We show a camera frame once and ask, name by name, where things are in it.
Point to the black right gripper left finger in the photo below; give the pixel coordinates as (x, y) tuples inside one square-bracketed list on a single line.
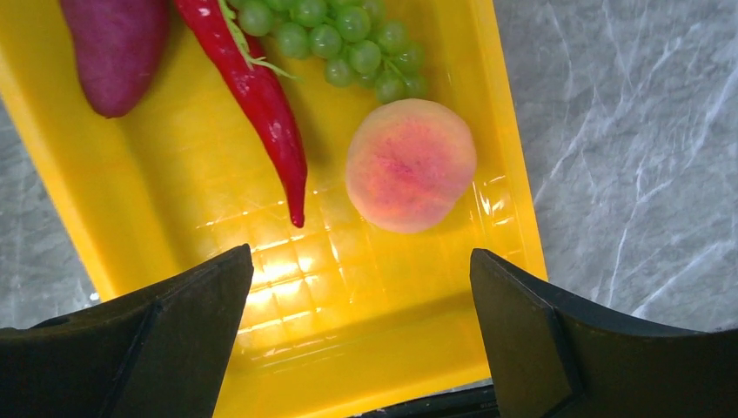
[(160, 351)]

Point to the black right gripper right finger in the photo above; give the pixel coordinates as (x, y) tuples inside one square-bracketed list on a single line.
[(552, 353)]

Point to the pink toy peach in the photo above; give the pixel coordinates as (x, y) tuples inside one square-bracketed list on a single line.
[(408, 164)]

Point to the yellow plastic tray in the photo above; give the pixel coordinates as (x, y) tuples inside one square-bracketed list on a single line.
[(342, 317)]

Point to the purple toy sweet potato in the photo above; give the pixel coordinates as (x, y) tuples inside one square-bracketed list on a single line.
[(118, 46)]

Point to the red toy chili pepper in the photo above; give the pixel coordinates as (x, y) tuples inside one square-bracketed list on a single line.
[(253, 82)]

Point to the green toy grape bunch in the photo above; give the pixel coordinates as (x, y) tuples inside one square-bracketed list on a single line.
[(354, 40)]

